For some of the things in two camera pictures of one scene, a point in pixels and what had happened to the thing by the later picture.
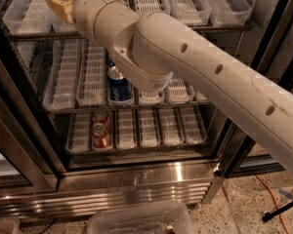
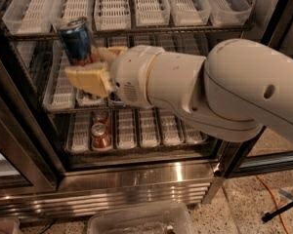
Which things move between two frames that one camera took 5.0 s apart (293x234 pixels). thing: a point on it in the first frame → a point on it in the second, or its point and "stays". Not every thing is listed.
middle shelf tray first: [62, 86] stays
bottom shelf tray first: [78, 132] stays
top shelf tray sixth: [229, 6] stays
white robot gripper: [84, 13] → [132, 71]
